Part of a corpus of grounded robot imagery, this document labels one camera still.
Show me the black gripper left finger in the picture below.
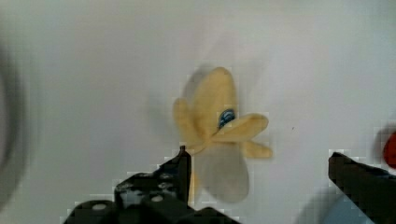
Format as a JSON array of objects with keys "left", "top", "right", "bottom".
[{"left": 64, "top": 147, "right": 240, "bottom": 224}]

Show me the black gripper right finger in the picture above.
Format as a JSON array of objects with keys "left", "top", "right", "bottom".
[{"left": 328, "top": 152, "right": 396, "bottom": 224}]

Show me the yellow peeled toy banana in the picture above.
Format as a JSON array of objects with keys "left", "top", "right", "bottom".
[{"left": 173, "top": 67, "right": 273, "bottom": 203}]

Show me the red toy strawberry near oven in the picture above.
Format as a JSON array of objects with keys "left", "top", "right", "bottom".
[{"left": 383, "top": 132, "right": 396, "bottom": 169}]

